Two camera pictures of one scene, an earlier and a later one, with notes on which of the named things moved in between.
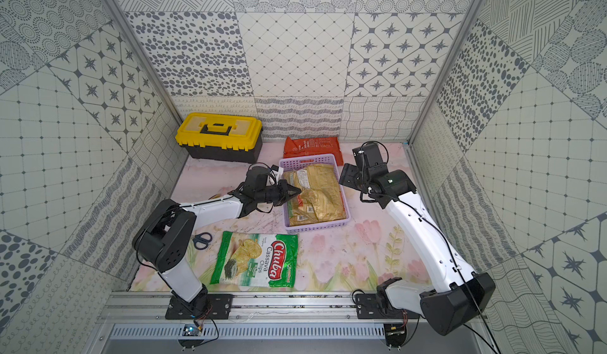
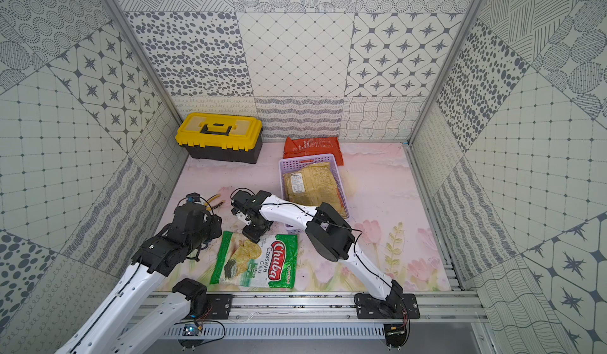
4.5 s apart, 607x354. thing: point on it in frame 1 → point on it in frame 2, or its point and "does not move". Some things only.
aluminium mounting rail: x=132 y=307 does not move
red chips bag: x=320 y=145 does not move
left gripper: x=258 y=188 → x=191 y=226
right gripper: x=348 y=175 → x=252 y=235
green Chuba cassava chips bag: x=254 y=259 does not move
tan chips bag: x=322 y=197 does not move
